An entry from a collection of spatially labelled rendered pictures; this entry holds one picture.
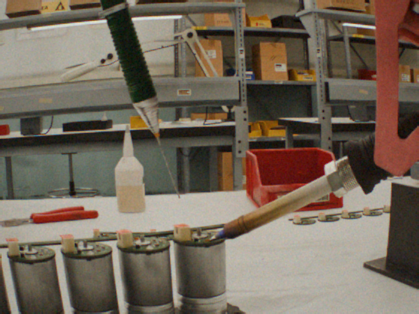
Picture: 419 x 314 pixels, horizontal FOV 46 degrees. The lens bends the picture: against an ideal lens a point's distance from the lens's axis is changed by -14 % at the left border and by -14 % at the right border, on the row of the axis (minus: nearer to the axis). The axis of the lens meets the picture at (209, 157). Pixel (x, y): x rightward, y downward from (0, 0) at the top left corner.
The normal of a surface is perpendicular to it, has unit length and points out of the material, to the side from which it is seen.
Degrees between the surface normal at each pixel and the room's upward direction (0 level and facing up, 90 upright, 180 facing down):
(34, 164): 90
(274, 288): 0
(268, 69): 90
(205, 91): 90
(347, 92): 90
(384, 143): 99
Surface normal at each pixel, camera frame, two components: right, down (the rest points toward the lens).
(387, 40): -0.44, 0.41
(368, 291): -0.03, -0.99
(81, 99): 0.18, 0.09
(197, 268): -0.11, 0.11
